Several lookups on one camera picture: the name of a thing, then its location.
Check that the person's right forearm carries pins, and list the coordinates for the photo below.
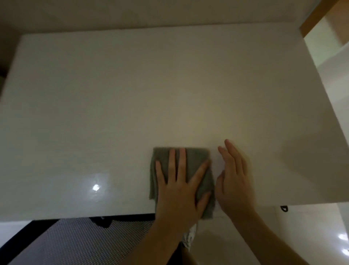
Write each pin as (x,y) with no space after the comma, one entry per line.
(272,243)

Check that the wooden door frame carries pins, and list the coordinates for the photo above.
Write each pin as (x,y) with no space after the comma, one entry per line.
(319,19)

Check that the white curtain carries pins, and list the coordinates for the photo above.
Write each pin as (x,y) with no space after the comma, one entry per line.
(335,71)

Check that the grey cloth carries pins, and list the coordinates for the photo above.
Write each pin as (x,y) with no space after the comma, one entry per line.
(195,161)

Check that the person's left hand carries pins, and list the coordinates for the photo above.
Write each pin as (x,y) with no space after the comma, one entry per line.
(180,199)

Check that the person's left forearm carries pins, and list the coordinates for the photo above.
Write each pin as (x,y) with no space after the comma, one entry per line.
(161,243)

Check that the white table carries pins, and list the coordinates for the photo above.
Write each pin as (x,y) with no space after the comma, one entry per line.
(136,95)

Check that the black mesh chair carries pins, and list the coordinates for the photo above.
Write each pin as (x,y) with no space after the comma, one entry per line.
(81,243)

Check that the person's right hand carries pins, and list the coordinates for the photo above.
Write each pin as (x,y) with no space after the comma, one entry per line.
(235,191)

